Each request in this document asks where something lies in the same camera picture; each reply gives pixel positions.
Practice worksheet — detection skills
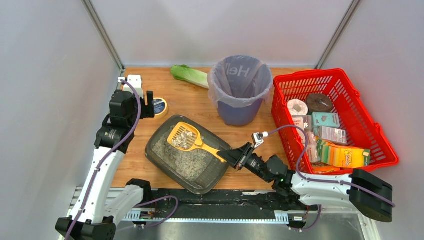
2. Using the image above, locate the yellow litter scoop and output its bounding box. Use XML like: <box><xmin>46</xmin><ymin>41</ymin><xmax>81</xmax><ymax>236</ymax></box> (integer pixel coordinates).
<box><xmin>167</xmin><ymin>121</ymin><xmax>227</xmax><ymax>163</ymax></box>

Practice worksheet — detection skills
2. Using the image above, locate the translucent bin liner bag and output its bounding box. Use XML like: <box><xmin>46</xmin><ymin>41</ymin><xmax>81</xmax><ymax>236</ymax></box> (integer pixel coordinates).
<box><xmin>207</xmin><ymin>55</ymin><xmax>273</xmax><ymax>108</ymax></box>

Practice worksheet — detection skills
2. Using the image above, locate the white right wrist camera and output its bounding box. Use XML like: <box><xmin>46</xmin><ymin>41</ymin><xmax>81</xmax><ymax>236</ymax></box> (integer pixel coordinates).
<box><xmin>252</xmin><ymin>131</ymin><xmax>269</xmax><ymax>149</ymax></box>

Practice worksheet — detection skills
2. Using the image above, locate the yellow orange sponge pack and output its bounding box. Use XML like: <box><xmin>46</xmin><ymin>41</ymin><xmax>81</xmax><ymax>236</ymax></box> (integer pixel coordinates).
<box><xmin>317</xmin><ymin>139</ymin><xmax>371</xmax><ymax>169</ymax></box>

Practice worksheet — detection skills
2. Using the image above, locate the blue trash bin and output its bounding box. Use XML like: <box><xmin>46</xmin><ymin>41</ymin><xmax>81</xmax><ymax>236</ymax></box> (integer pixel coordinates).
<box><xmin>217</xmin><ymin>99</ymin><xmax>264</xmax><ymax>127</ymax></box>

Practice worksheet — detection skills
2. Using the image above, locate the pink white packet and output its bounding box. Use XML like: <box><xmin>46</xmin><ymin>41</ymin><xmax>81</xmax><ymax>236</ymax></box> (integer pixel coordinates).
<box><xmin>292</xmin><ymin>115</ymin><xmax>319</xmax><ymax>163</ymax></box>

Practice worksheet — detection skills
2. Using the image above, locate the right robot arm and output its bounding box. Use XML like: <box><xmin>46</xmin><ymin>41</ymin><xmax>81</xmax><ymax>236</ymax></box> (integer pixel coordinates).
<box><xmin>217</xmin><ymin>142</ymin><xmax>395</xmax><ymax>223</ymax></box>

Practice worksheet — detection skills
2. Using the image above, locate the brown round disc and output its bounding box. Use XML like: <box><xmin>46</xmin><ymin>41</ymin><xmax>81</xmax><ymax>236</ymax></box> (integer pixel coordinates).
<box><xmin>305</xmin><ymin>93</ymin><xmax>334</xmax><ymax>114</ymax></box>

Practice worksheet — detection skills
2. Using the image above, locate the white toilet paper roll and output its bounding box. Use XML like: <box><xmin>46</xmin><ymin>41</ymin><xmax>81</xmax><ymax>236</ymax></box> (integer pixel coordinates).
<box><xmin>287</xmin><ymin>99</ymin><xmax>309</xmax><ymax>116</ymax></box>

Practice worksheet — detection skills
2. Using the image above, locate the yellow round sponge tin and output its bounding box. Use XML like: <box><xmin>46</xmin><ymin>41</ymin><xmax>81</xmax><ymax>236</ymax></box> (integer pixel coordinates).
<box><xmin>153</xmin><ymin>97</ymin><xmax>169</xmax><ymax>119</ymax></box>

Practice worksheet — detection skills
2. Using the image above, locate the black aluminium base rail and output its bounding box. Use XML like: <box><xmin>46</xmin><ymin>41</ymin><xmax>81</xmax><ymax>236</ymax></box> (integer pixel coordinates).
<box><xmin>124</xmin><ymin>188</ymin><xmax>318</xmax><ymax>225</ymax></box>

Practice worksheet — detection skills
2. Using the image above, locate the grey transparent litter box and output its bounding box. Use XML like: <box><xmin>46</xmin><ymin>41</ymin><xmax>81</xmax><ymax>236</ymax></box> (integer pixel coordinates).
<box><xmin>145</xmin><ymin>115</ymin><xmax>232</xmax><ymax>195</ymax></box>

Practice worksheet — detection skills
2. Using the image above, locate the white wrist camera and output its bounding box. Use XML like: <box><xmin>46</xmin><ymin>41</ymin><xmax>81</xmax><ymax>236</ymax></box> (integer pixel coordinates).
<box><xmin>118</xmin><ymin>74</ymin><xmax>144</xmax><ymax>99</ymax></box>
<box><xmin>252</xmin><ymin>131</ymin><xmax>269</xmax><ymax>149</ymax></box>

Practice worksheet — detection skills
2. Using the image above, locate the green napa cabbage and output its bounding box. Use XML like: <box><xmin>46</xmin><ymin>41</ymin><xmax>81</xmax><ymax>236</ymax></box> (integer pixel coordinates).
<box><xmin>170</xmin><ymin>64</ymin><xmax>209</xmax><ymax>89</ymax></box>

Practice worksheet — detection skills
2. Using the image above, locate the grey pink packet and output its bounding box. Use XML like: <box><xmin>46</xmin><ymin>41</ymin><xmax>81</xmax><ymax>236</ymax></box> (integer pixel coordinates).
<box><xmin>318</xmin><ymin>126</ymin><xmax>347</xmax><ymax>146</ymax></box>

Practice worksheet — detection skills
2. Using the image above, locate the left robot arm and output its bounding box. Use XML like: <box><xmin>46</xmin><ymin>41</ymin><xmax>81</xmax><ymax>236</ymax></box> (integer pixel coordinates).
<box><xmin>55</xmin><ymin>90</ymin><xmax>155</xmax><ymax>240</ymax></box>

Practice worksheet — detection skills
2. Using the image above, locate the teal small box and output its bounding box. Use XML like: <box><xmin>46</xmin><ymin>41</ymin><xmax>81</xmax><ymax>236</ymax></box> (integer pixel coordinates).
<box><xmin>311</xmin><ymin>112</ymin><xmax>341</xmax><ymax>128</ymax></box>

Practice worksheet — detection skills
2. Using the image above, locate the red plastic basket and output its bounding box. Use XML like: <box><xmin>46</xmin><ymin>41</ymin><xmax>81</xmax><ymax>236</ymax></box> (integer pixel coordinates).
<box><xmin>271</xmin><ymin>68</ymin><xmax>400</xmax><ymax>175</ymax></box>

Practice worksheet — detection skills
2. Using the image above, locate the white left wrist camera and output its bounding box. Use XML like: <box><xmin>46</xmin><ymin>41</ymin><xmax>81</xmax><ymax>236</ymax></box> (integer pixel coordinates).
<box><xmin>118</xmin><ymin>74</ymin><xmax>144</xmax><ymax>99</ymax></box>

